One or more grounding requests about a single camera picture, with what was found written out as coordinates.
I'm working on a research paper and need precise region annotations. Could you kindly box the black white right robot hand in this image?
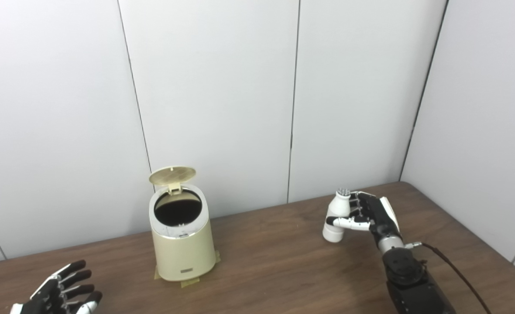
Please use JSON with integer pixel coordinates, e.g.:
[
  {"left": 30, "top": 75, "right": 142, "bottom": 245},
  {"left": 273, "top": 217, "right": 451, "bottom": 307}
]
[{"left": 326, "top": 191, "right": 403, "bottom": 245}]

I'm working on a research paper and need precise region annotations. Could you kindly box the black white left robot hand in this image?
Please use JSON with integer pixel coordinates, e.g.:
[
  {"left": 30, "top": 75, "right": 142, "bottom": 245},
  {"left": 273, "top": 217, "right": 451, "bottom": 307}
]
[{"left": 10, "top": 260, "right": 103, "bottom": 314}]

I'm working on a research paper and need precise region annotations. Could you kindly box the small white plastic bottle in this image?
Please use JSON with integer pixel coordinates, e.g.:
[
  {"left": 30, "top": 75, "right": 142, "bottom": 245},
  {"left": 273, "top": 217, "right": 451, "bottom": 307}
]
[{"left": 323, "top": 188, "right": 352, "bottom": 243}]

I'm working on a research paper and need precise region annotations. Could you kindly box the cream-colored cylindrical bin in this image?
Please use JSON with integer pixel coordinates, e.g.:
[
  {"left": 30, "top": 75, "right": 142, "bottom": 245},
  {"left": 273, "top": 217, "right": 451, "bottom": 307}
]
[{"left": 149, "top": 185, "right": 216, "bottom": 282}]

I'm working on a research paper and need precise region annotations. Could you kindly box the cream round bin lid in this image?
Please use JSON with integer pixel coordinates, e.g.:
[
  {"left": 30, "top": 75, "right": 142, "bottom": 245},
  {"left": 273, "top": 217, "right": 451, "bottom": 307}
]
[{"left": 149, "top": 166, "right": 197, "bottom": 195}]

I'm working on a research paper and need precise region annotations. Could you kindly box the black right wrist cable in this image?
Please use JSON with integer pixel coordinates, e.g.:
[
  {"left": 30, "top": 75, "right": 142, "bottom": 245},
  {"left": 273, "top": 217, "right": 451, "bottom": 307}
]
[{"left": 405, "top": 241, "right": 494, "bottom": 314}]

